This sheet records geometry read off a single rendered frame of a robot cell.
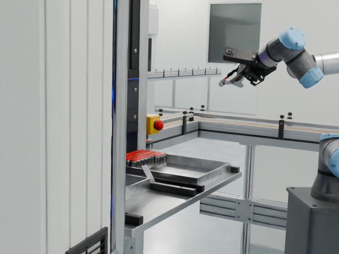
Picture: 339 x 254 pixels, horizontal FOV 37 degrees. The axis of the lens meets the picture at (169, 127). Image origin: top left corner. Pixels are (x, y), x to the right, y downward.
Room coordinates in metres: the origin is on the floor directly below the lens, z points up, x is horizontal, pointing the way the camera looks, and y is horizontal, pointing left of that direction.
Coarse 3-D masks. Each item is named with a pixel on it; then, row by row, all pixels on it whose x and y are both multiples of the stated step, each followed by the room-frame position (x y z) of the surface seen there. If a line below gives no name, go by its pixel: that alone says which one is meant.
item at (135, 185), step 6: (126, 174) 1.49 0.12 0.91; (126, 180) 1.49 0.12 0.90; (132, 180) 1.48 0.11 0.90; (138, 180) 1.47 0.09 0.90; (144, 180) 1.42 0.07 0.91; (126, 186) 1.47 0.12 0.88; (132, 186) 1.37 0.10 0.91; (138, 186) 1.40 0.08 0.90; (144, 186) 1.42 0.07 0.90; (126, 192) 1.34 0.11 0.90; (132, 192) 1.37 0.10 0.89; (138, 192) 1.40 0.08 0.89; (126, 198) 1.34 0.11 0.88
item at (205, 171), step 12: (168, 156) 1.81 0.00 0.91; (180, 156) 1.78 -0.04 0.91; (132, 168) 1.58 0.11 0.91; (156, 168) 1.71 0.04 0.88; (168, 168) 1.72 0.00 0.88; (180, 168) 1.73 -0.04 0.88; (192, 168) 1.73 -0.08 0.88; (204, 168) 1.74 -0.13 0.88; (216, 168) 1.72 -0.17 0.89; (228, 168) 1.67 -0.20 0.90; (180, 180) 1.49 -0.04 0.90; (192, 180) 1.47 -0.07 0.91; (204, 180) 1.51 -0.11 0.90
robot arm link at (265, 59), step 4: (260, 48) 1.70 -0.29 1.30; (264, 48) 1.67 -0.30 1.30; (260, 52) 1.69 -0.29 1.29; (264, 52) 1.67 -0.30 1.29; (260, 56) 1.68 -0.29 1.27; (264, 56) 1.67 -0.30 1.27; (268, 56) 1.66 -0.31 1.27; (264, 60) 1.67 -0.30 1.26; (268, 60) 1.67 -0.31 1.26; (272, 60) 1.66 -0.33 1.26; (264, 64) 1.68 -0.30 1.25; (268, 64) 1.68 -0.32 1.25; (272, 64) 1.68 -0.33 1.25
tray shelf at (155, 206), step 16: (224, 176) 1.64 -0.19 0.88; (240, 176) 1.71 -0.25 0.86; (144, 192) 1.42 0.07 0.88; (160, 192) 1.43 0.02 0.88; (208, 192) 1.48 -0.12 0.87; (128, 208) 1.27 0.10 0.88; (144, 208) 1.27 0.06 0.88; (160, 208) 1.28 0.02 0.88; (176, 208) 1.30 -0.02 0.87; (128, 224) 1.15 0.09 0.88; (144, 224) 1.16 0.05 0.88
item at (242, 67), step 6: (258, 60) 1.70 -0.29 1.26; (240, 66) 1.79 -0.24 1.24; (246, 66) 1.75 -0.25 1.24; (252, 66) 1.74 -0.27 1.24; (258, 66) 1.73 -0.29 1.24; (264, 66) 1.70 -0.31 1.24; (240, 72) 1.75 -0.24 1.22; (246, 72) 1.74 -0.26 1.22; (252, 72) 1.74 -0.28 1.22; (258, 72) 1.75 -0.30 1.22; (264, 72) 1.74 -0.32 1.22; (270, 72) 1.74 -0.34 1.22; (246, 78) 1.79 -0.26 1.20; (252, 78) 1.78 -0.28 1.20; (258, 78) 1.75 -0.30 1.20; (264, 78) 1.76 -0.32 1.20; (252, 84) 1.79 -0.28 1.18
